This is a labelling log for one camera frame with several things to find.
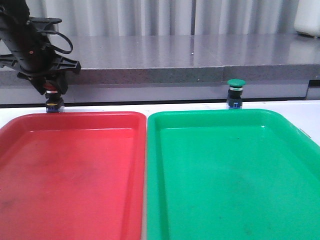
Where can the green plastic tray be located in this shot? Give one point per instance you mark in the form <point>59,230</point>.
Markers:
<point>245,174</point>

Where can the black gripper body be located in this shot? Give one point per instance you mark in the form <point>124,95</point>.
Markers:
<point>31,52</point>

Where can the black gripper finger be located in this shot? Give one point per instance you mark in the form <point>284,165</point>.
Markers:
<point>38,84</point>
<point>61,83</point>

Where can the red plastic tray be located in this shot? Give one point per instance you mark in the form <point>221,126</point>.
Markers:
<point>72,176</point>

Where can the green mushroom push button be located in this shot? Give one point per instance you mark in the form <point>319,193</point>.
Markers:
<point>234,100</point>

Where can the white container on counter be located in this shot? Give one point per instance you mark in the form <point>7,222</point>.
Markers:
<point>307,19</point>

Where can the grey stone counter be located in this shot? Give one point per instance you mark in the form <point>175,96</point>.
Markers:
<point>196,68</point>

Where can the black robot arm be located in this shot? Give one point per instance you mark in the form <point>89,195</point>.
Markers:
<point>20,12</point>

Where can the red mushroom push button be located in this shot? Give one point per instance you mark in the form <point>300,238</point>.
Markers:
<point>54,103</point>

